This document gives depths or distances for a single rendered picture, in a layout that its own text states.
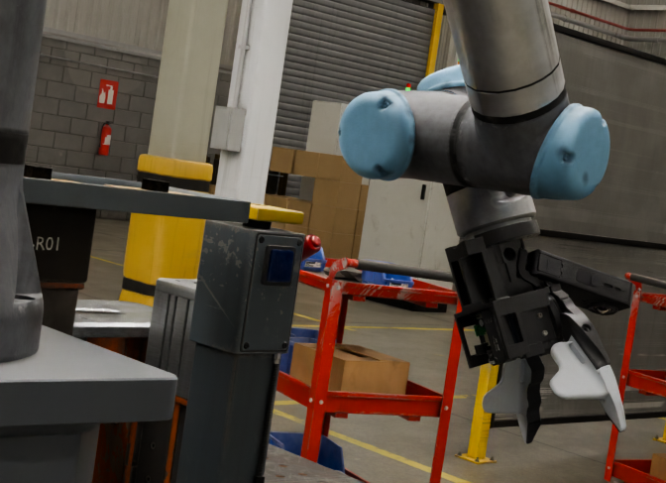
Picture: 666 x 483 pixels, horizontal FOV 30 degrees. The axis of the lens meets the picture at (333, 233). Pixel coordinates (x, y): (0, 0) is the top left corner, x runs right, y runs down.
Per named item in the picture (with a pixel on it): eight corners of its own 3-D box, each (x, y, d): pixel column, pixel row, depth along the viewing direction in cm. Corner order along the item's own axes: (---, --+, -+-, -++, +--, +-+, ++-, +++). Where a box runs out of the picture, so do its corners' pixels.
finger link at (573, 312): (584, 393, 109) (529, 324, 114) (600, 388, 110) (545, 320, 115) (601, 357, 106) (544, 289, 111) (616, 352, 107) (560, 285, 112)
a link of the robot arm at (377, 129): (439, 94, 98) (513, 94, 107) (331, 84, 105) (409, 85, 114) (432, 193, 100) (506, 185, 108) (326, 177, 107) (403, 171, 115)
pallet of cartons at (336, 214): (371, 273, 1511) (388, 163, 1504) (326, 270, 1452) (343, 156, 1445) (301, 257, 1592) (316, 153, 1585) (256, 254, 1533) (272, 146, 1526)
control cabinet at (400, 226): (349, 296, 1197) (387, 43, 1184) (387, 298, 1235) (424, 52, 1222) (410, 311, 1140) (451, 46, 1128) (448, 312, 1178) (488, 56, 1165)
